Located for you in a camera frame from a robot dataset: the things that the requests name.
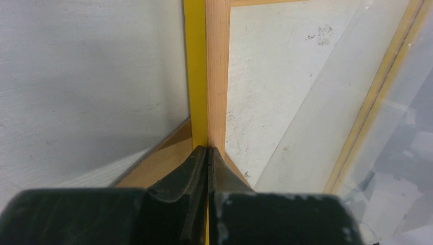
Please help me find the clear acrylic sheet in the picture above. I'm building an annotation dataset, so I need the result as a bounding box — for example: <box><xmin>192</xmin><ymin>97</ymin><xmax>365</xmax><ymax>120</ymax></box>
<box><xmin>255</xmin><ymin>1</ymin><xmax>432</xmax><ymax>244</ymax></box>

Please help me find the yellow picture frame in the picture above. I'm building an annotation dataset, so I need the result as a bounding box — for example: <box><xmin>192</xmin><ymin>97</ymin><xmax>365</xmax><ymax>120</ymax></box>
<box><xmin>184</xmin><ymin>1</ymin><xmax>432</xmax><ymax>244</ymax></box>

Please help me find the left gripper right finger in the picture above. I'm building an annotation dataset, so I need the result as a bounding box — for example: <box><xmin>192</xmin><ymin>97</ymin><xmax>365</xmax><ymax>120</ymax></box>
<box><xmin>208</xmin><ymin>148</ymin><xmax>363</xmax><ymax>244</ymax></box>

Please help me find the brown backing board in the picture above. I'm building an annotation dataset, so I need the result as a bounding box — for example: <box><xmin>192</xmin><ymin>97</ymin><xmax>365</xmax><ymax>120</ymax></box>
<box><xmin>113</xmin><ymin>118</ymin><xmax>194</xmax><ymax>189</ymax></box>

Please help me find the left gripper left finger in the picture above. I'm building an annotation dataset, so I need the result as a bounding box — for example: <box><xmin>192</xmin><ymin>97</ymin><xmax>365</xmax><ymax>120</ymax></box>
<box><xmin>1</xmin><ymin>146</ymin><xmax>207</xmax><ymax>244</ymax></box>

